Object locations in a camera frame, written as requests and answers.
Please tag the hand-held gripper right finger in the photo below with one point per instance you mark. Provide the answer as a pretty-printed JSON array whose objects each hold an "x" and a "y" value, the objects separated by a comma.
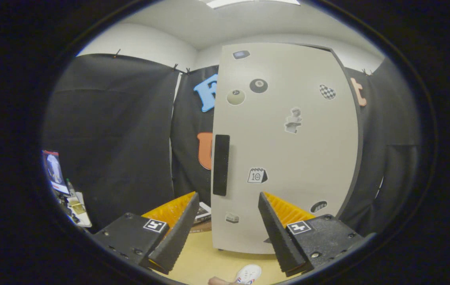
[{"x": 278, "y": 233}]

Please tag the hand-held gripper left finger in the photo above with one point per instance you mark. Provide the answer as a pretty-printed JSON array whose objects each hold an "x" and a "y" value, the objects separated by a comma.
[{"x": 177, "y": 241}]

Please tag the white striped shoe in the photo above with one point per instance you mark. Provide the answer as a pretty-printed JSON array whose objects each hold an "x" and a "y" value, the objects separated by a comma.
[{"x": 248, "y": 273}]

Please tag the grey shoe cabinet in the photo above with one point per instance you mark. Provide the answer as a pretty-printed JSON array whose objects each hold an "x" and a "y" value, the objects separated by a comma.
[{"x": 361, "y": 134}]

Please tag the stack of books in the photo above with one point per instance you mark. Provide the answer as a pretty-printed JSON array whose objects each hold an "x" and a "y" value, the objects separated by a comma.
[{"x": 203, "y": 213}]

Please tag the desk clutter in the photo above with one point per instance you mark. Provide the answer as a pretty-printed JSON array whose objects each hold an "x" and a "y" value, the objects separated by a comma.
[{"x": 78, "y": 208}]

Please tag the black backdrop cloth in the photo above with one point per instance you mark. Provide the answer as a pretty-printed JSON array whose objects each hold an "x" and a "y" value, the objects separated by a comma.
[{"x": 110, "y": 138}]

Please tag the monitor screen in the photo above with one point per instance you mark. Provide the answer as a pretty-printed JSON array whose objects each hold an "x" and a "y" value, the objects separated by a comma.
[{"x": 55, "y": 170}]

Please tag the long ceiling light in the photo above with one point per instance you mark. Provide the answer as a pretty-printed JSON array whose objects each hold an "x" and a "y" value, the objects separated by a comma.
[{"x": 248, "y": 2}]

